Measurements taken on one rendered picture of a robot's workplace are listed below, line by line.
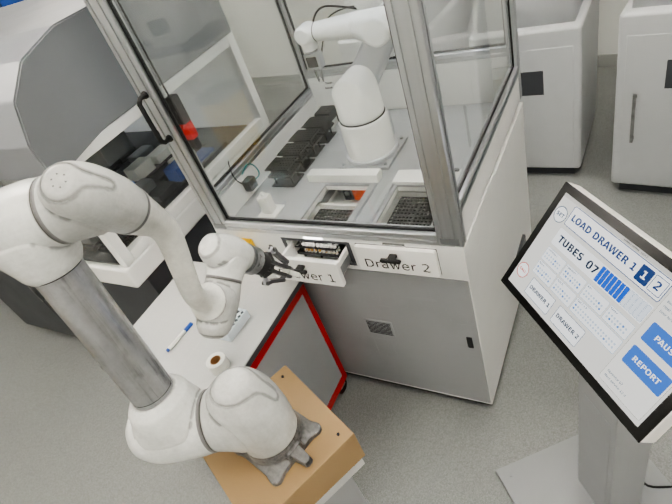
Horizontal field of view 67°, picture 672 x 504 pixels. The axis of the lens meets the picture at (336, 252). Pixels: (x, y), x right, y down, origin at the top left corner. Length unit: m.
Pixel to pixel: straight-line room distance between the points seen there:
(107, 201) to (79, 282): 0.21
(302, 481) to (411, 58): 1.04
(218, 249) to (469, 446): 1.36
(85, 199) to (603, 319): 1.04
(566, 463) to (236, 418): 1.36
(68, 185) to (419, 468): 1.75
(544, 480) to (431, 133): 1.35
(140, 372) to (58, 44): 1.32
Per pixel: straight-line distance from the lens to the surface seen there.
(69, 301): 1.11
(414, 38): 1.27
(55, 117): 2.10
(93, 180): 0.95
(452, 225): 1.55
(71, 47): 2.18
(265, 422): 1.23
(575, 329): 1.27
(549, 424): 2.30
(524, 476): 2.16
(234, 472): 1.44
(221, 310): 1.39
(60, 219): 0.98
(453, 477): 2.22
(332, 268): 1.71
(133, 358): 1.19
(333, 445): 1.35
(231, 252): 1.41
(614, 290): 1.23
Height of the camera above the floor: 2.00
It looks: 38 degrees down
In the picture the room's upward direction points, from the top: 22 degrees counter-clockwise
